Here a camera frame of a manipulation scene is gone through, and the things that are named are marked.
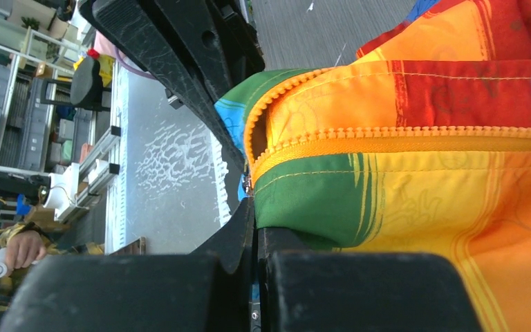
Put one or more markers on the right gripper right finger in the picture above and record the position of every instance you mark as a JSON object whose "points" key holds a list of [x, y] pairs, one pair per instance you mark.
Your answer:
{"points": [[307, 290]]}

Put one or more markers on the person in plaid shirt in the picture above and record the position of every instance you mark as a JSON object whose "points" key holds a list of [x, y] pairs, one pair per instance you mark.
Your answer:
{"points": [[24, 244]]}

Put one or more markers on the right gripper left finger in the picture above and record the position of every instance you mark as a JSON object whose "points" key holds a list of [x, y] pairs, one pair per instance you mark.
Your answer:
{"points": [[205, 290]]}

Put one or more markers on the rainbow striped zip jacket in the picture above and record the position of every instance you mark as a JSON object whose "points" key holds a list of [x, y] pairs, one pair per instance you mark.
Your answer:
{"points": [[423, 144]]}

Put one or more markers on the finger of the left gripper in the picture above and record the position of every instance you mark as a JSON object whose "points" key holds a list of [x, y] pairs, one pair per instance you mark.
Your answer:
{"points": [[129, 26], [211, 47]]}

